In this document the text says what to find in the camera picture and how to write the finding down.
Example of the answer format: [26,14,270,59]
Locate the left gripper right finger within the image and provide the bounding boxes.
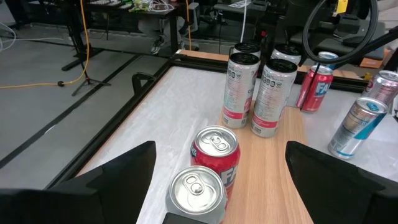
[285,141,398,224]

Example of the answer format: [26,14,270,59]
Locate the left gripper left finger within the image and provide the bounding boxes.
[0,140,157,224]

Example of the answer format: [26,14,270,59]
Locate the blue silver Red Bull can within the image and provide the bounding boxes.
[328,96,389,160]
[317,51,339,71]

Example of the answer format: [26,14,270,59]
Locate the silver Diet Coke can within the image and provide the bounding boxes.
[361,70,398,106]
[164,165,228,224]

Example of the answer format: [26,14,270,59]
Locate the Celsius Peach Vibe can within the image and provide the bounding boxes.
[222,52,261,129]
[250,58,299,138]

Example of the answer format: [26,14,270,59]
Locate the red Fanta can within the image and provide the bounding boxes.
[295,64,334,113]
[190,124,241,200]

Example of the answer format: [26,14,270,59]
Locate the black tripod stand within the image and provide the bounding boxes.
[60,0,111,96]

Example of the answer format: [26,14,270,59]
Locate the dark office desk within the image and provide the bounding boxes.
[83,0,200,57]

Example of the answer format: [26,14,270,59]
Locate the wooden shelf with black frame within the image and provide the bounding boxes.
[214,62,321,224]

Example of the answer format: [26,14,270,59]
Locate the black frame bracket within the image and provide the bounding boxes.
[131,72,156,94]

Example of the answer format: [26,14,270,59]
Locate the black diagonal frame strut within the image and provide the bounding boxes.
[345,26,398,62]

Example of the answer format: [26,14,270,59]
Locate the yellow cable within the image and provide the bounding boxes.
[185,0,192,50]
[0,0,91,90]

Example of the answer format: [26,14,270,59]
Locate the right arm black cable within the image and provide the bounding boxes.
[302,0,379,65]

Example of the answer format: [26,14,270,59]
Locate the white cable bundle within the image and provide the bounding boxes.
[149,0,175,12]

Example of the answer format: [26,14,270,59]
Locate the white hanging cable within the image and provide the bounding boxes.
[239,0,248,44]

